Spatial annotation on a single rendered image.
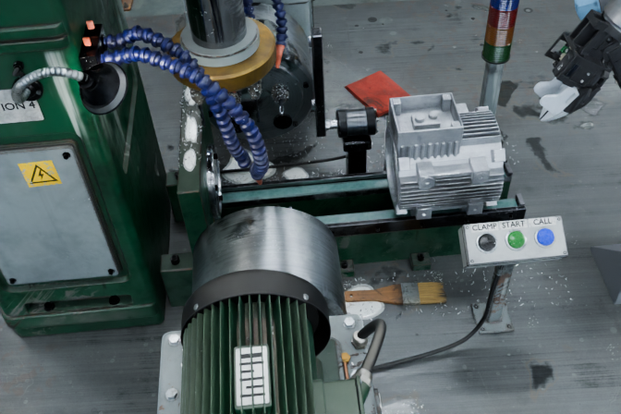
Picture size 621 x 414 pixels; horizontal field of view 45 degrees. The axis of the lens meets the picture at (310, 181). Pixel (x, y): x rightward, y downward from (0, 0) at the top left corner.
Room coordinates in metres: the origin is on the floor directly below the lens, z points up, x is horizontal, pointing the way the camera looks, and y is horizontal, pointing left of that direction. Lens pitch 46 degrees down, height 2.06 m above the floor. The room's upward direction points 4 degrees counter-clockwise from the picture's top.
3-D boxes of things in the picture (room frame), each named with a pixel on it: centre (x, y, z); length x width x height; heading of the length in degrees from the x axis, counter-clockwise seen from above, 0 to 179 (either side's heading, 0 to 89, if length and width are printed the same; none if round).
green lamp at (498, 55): (1.35, -0.43, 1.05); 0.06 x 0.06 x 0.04
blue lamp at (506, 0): (1.35, -0.43, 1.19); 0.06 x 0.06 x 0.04
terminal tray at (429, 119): (1.04, -0.22, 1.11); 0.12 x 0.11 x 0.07; 93
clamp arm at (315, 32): (1.17, -0.03, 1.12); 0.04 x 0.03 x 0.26; 92
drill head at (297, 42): (1.36, 0.11, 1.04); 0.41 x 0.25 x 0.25; 2
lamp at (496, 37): (1.35, -0.43, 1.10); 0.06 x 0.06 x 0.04
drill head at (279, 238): (0.68, 0.08, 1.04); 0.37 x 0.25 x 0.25; 2
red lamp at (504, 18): (1.35, -0.43, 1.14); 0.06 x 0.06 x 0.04
